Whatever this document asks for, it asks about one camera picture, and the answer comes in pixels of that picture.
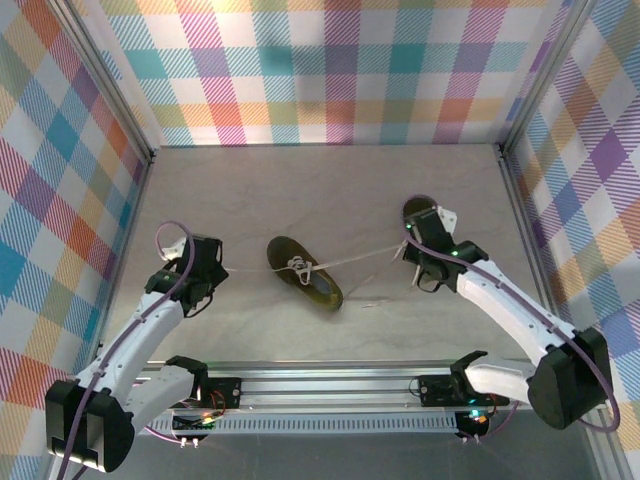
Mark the olive shoe with laces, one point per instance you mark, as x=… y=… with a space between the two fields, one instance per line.
x=300 y=265

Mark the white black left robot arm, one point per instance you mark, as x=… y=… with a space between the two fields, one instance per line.
x=155 y=330

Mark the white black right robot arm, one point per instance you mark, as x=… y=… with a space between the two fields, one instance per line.
x=500 y=305

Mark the small electronics board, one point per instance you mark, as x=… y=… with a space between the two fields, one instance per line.
x=195 y=425
x=475 y=422

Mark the aluminium table edge rail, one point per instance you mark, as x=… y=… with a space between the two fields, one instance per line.
x=135 y=210
x=526 y=225

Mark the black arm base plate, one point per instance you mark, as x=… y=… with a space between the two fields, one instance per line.
x=435 y=392
x=230 y=392

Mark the long aluminium rail beam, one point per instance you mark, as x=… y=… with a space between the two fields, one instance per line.
x=325 y=387

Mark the aluminium frame post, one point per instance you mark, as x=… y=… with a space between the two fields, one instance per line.
x=120 y=100
x=545 y=75

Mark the aluminium frame leg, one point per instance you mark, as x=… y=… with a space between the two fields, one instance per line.
x=606 y=460

